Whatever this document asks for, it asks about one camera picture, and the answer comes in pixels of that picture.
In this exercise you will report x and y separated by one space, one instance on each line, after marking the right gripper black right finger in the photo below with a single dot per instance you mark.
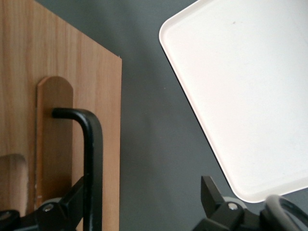
223 219

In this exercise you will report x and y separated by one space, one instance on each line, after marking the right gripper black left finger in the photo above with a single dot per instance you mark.
65 216

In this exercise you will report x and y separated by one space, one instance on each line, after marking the beige rectangular tray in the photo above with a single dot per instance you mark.
240 96

